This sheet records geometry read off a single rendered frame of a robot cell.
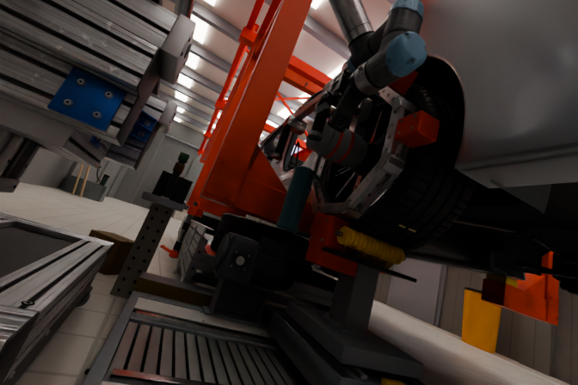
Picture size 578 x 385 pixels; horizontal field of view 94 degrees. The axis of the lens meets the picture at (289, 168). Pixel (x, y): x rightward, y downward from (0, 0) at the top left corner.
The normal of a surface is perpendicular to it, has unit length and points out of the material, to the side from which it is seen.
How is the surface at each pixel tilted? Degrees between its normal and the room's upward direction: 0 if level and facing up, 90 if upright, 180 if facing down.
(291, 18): 90
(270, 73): 90
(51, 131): 90
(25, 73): 90
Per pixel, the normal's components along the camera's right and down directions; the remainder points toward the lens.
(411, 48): 0.39, -0.15
